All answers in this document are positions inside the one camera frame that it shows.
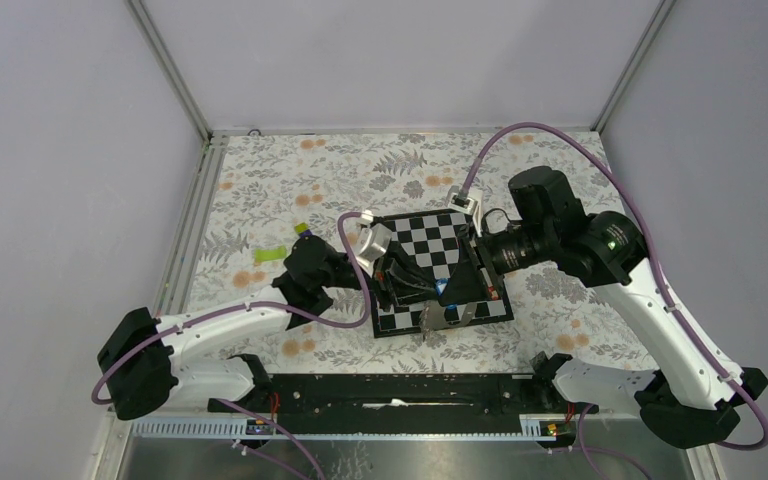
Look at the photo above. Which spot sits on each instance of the black white chessboard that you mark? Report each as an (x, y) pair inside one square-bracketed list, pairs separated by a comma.
[(430, 239)]

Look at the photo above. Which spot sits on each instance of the floral table cloth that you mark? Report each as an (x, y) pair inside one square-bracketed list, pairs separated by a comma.
[(267, 185)]

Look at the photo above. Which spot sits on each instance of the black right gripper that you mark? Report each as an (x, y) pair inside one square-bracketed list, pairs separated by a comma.
[(466, 283)]

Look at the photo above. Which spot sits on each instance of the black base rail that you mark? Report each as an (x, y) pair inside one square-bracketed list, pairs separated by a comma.
[(394, 404)]

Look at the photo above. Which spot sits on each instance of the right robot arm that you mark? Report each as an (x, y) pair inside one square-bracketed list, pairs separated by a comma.
[(691, 397)]

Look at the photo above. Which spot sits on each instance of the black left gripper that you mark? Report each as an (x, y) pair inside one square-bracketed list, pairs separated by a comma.
[(395, 282)]

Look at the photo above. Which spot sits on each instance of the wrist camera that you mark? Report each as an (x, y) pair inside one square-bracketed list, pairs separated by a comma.
[(470, 204), (373, 241)]

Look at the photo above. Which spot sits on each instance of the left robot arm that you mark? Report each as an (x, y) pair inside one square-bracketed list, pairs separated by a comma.
[(149, 363)]

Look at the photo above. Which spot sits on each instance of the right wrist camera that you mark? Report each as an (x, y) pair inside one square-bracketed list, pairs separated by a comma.
[(470, 204)]

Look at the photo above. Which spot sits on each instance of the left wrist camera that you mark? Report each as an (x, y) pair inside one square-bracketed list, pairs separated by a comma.
[(373, 241)]

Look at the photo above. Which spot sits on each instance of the purple green toy brick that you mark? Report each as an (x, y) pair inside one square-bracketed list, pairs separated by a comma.
[(302, 230)]

